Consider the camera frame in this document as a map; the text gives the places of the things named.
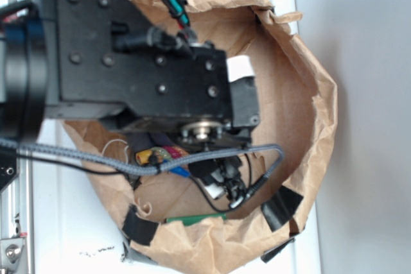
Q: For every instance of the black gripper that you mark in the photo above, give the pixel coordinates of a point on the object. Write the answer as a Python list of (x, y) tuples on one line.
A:
[(206, 134)]

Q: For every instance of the multicolored twisted rope toy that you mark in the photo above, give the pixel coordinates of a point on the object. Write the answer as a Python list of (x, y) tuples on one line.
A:
[(159, 154)]

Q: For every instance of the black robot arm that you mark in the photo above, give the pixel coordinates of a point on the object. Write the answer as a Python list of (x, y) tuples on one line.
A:
[(104, 60)]

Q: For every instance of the brown paper bag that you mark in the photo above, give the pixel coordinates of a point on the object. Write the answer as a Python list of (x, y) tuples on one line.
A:
[(298, 104)]

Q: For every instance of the green flat card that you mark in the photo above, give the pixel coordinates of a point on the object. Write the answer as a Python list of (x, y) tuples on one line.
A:
[(191, 220)]

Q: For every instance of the grey plush mouse toy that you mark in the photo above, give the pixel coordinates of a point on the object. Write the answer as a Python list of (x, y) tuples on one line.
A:
[(116, 148)]

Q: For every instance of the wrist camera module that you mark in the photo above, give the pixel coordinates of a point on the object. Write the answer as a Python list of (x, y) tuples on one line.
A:
[(221, 177)]

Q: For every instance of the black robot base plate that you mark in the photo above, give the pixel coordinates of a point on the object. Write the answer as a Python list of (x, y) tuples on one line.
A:
[(8, 165)]

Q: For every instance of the aluminium frame rail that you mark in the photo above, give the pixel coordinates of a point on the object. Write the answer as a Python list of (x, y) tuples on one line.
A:
[(17, 255)]

